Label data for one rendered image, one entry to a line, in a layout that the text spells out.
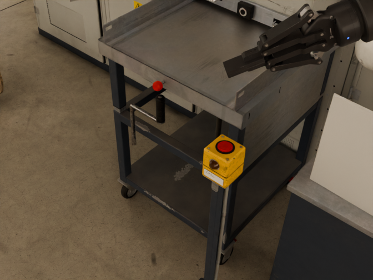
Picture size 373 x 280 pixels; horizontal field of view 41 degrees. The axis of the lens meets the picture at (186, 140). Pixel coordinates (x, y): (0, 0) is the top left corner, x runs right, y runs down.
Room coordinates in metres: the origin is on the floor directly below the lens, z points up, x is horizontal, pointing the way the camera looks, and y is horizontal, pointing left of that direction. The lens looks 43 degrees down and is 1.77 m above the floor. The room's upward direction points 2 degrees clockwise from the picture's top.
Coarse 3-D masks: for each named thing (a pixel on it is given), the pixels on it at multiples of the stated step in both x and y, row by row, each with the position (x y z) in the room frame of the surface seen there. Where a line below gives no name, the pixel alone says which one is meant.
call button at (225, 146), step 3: (225, 141) 0.93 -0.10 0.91; (219, 144) 0.92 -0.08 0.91; (222, 144) 0.92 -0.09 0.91; (225, 144) 0.92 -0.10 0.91; (228, 144) 0.92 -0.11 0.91; (231, 144) 0.92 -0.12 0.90; (219, 147) 0.91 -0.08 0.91; (222, 147) 0.91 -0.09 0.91; (225, 147) 0.91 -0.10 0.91; (228, 147) 0.91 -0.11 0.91; (231, 147) 0.91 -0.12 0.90; (219, 150) 0.90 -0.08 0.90; (222, 150) 0.90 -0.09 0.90; (225, 150) 0.90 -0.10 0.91; (228, 150) 0.90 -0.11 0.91
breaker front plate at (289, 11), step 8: (256, 0) 1.65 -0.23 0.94; (264, 0) 1.63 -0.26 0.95; (272, 0) 1.61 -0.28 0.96; (280, 0) 1.59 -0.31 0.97; (288, 0) 1.57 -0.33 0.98; (296, 0) 1.55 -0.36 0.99; (304, 0) 1.53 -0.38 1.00; (312, 0) 1.52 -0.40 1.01; (272, 8) 1.61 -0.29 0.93; (280, 8) 1.59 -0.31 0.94; (288, 8) 1.57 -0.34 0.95; (296, 8) 1.55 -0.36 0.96
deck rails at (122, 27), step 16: (160, 0) 1.70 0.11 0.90; (176, 0) 1.77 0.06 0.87; (192, 0) 1.80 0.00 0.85; (128, 16) 1.57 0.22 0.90; (144, 16) 1.63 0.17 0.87; (160, 16) 1.67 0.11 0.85; (112, 32) 1.50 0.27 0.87; (128, 32) 1.54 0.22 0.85; (256, 80) 1.21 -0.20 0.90; (272, 80) 1.28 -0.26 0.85; (240, 96) 1.15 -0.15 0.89
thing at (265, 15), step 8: (224, 0) 1.72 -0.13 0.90; (232, 0) 1.70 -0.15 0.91; (240, 0) 1.68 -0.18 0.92; (248, 0) 1.67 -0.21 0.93; (232, 8) 1.70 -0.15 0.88; (256, 8) 1.63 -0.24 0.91; (264, 8) 1.61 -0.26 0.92; (256, 16) 1.63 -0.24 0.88; (264, 16) 1.61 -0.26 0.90; (272, 16) 1.59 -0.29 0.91; (280, 16) 1.57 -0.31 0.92; (288, 16) 1.56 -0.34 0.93
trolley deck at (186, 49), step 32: (160, 32) 1.56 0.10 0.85; (192, 32) 1.57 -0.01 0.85; (224, 32) 1.57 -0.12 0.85; (256, 32) 1.58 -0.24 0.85; (128, 64) 1.40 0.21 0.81; (160, 64) 1.36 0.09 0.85; (192, 64) 1.36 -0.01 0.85; (192, 96) 1.23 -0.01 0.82; (224, 96) 1.20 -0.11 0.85; (256, 96) 1.20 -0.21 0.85
